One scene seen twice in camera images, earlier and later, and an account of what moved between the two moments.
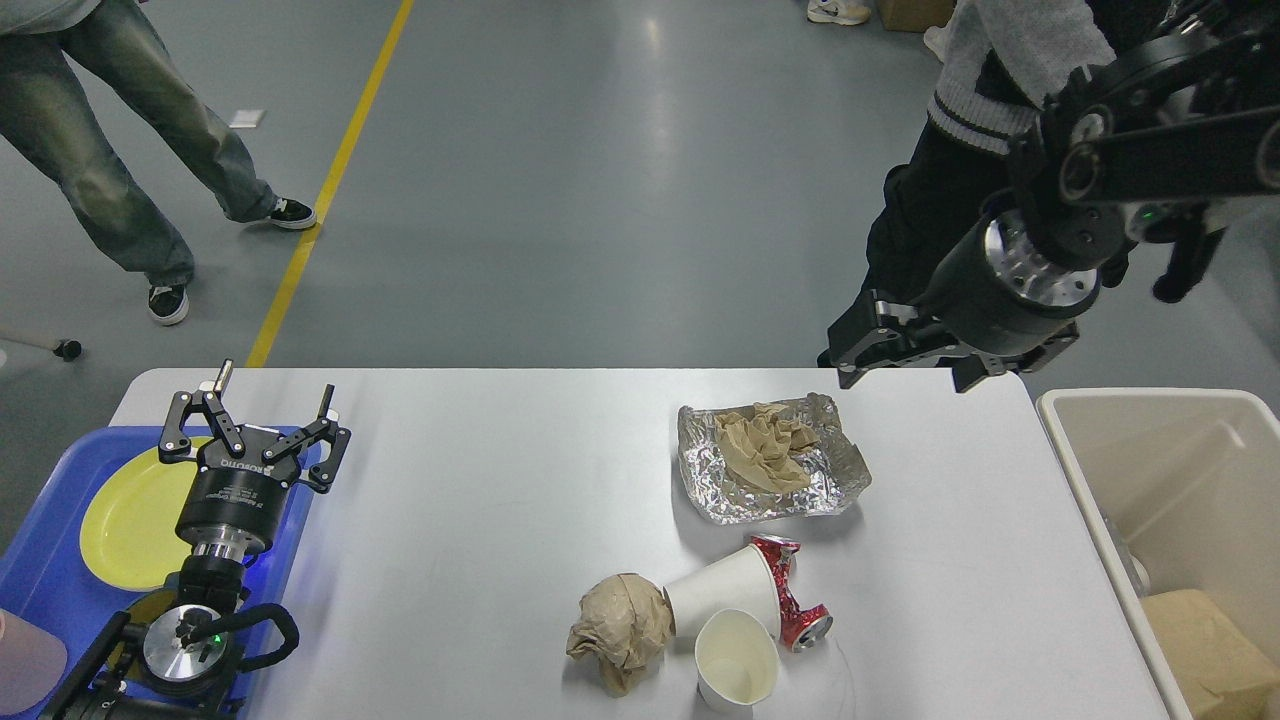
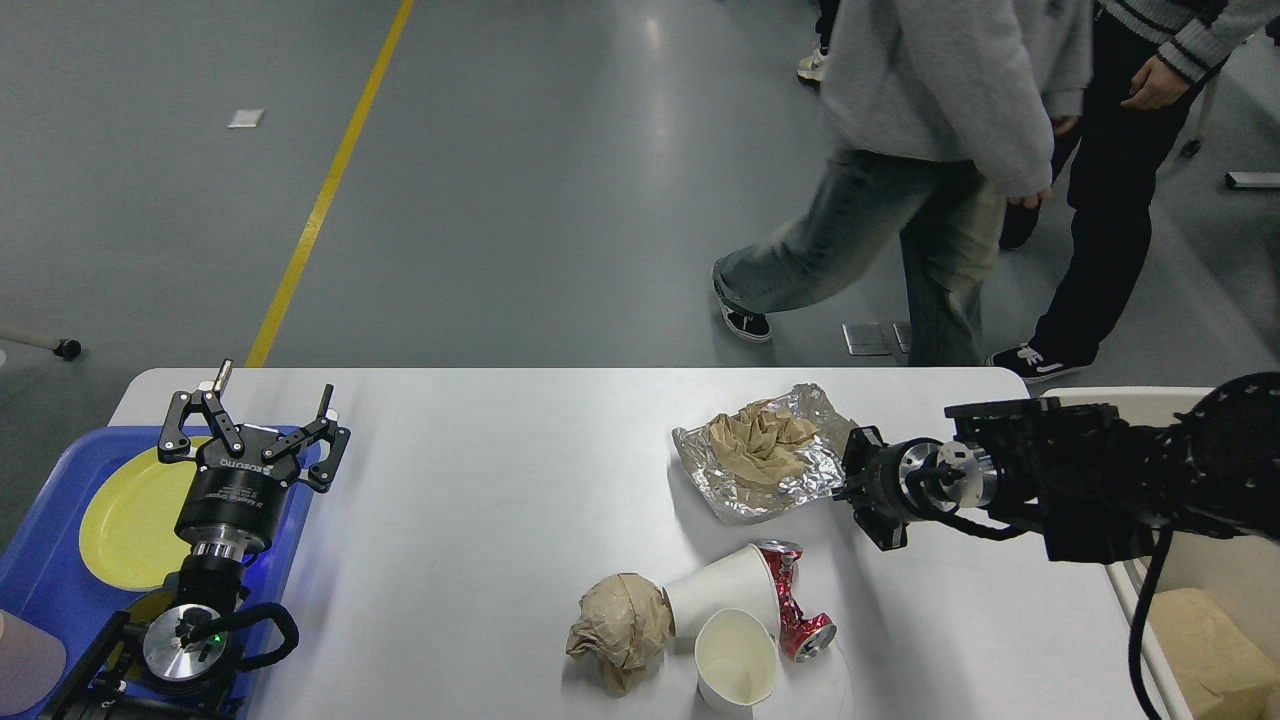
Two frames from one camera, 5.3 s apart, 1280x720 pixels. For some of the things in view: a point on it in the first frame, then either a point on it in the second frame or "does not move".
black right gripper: x=996 y=293 -> x=901 y=480
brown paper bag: x=1219 y=672 does not move
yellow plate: x=130 y=517 does not move
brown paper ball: x=624 y=621 does not move
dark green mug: x=144 y=608 does not move
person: x=45 y=105 -> x=951 y=229
